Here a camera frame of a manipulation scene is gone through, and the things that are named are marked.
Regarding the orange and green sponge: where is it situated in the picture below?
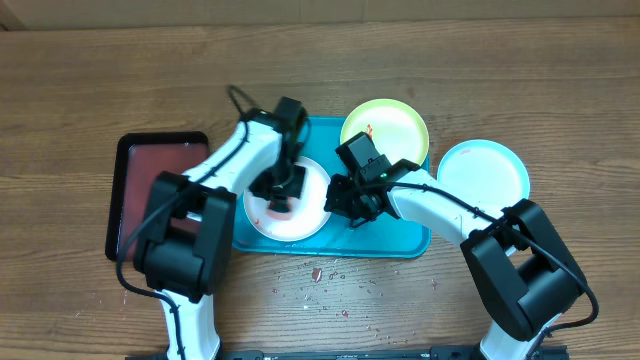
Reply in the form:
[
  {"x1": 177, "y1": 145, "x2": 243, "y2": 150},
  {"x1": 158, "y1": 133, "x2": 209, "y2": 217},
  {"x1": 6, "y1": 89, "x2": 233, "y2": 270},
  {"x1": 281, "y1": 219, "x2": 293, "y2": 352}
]
[{"x1": 266, "y1": 198, "x2": 294, "y2": 221}]

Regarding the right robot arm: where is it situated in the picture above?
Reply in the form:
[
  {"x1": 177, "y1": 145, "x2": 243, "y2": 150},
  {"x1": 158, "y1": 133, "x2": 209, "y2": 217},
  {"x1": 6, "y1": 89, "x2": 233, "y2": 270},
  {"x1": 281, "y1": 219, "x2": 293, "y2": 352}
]
[{"x1": 324, "y1": 132, "x2": 595, "y2": 359}]

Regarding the teal plastic tray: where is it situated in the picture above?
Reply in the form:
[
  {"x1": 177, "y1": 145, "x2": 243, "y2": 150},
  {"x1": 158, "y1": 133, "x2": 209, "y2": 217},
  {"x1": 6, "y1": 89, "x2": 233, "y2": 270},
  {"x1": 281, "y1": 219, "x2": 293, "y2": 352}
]
[{"x1": 233, "y1": 116, "x2": 432, "y2": 258}]

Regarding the light blue plate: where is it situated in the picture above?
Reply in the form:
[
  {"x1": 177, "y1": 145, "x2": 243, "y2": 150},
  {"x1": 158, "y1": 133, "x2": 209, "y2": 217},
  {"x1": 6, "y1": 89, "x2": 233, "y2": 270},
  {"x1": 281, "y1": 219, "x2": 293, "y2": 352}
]
[{"x1": 437, "y1": 139, "x2": 531, "y2": 208}]

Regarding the white plate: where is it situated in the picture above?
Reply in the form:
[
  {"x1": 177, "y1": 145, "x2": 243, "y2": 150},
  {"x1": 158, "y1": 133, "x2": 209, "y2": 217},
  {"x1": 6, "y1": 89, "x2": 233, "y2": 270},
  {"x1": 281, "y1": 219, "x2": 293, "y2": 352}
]
[{"x1": 243, "y1": 157, "x2": 330, "y2": 242}]

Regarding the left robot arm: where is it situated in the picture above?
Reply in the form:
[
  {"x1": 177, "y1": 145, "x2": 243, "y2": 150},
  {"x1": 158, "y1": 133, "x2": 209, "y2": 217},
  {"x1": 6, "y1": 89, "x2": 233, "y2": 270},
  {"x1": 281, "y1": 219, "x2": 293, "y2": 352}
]
[{"x1": 121, "y1": 97, "x2": 308, "y2": 359}]

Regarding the yellow-green plate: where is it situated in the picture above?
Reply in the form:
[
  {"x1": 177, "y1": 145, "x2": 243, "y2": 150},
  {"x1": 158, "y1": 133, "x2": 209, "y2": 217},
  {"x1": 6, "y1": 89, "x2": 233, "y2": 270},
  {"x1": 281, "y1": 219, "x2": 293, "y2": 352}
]
[{"x1": 340, "y1": 99, "x2": 429, "y2": 166}]

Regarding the black tray with red water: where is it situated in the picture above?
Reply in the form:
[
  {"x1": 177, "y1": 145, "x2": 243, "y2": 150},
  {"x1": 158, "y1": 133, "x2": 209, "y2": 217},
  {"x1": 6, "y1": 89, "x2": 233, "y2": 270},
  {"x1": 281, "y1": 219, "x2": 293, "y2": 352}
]
[{"x1": 105, "y1": 131, "x2": 209, "y2": 261}]

